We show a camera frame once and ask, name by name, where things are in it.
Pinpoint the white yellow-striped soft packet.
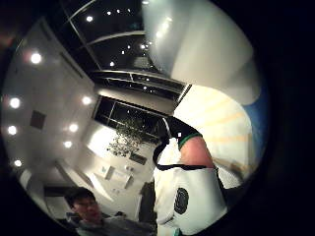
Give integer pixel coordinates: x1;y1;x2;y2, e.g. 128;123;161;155
172;84;271;185

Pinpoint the green leafy plant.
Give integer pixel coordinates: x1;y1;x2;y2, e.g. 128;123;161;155
106;118;149;159

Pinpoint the dark glass window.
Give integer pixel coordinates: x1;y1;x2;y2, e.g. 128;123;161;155
93;95;169;141

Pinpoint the the person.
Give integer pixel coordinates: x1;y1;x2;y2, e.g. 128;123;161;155
63;186;156;236

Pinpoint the dark square ceiling vent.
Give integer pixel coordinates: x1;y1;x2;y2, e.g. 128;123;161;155
29;109;47;131

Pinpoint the group of ceiling spot lights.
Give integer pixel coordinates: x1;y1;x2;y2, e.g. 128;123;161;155
6;8;156;168

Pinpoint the dark wall sign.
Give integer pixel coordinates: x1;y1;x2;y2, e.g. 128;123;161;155
128;151;148;166

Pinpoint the pale wall picture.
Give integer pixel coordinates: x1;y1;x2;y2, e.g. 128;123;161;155
112;170;132;186
99;164;113;180

